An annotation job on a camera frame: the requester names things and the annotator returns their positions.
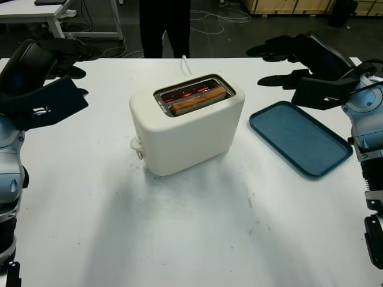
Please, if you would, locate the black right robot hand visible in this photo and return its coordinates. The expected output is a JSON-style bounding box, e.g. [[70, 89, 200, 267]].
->
[[245, 32, 357, 90]]

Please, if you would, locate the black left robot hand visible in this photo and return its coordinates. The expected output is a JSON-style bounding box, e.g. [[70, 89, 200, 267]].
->
[[0, 38, 101, 100]]

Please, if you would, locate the toast slice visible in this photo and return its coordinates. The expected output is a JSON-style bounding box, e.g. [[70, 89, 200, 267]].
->
[[170, 86, 227, 117]]

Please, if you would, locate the person in black trousers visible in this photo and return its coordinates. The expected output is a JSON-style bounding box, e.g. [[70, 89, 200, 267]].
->
[[139, 0, 192, 59]]

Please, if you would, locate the white toaster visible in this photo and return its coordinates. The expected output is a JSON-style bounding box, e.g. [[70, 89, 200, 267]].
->
[[129, 73, 246, 176]]

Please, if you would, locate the white desk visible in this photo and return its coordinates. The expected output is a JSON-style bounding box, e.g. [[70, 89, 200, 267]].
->
[[0, 0, 124, 41]]

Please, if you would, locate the wooden crate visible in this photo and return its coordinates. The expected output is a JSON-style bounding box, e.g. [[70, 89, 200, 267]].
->
[[244, 0, 336, 16]]

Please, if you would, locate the blue plastic tray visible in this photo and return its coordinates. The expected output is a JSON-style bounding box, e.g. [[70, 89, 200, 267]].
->
[[249, 100, 354, 181]]

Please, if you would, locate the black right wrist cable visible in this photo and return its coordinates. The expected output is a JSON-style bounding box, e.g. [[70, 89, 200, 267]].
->
[[338, 59, 383, 97]]

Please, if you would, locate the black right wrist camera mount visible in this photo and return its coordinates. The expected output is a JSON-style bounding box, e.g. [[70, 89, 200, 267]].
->
[[291, 77, 360, 111]]

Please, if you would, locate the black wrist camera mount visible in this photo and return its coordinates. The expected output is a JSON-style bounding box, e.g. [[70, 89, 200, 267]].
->
[[291, 77, 360, 111], [0, 76, 89, 131]]

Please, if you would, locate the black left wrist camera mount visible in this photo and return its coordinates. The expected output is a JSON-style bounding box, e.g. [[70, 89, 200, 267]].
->
[[0, 76, 89, 131]]

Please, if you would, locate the white floor cable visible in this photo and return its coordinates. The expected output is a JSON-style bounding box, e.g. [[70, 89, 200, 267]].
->
[[190, 10, 253, 36]]

